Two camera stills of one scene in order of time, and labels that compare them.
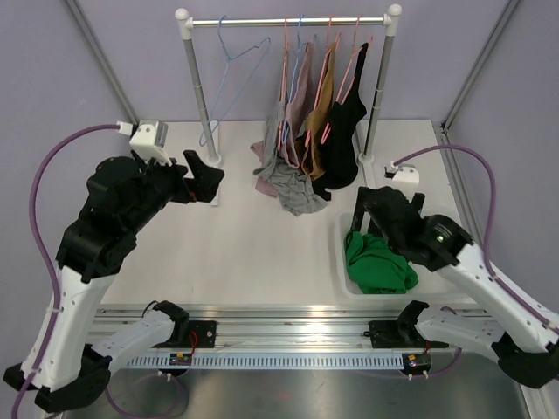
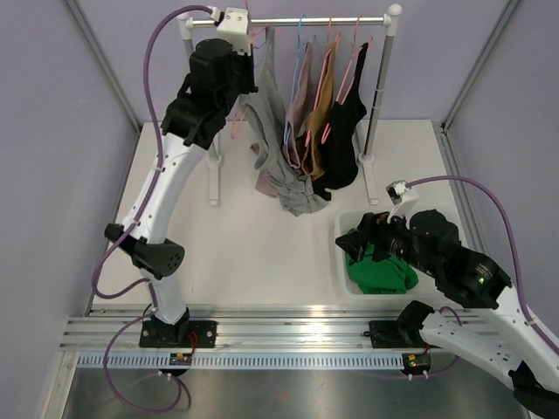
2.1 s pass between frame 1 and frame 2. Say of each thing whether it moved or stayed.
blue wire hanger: moved
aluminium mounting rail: stayed
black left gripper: moved
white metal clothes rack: stayed
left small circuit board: stayed
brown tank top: stayed
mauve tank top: stayed
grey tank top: moved
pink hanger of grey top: moved
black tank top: stayed
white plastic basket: stayed
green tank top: stayed
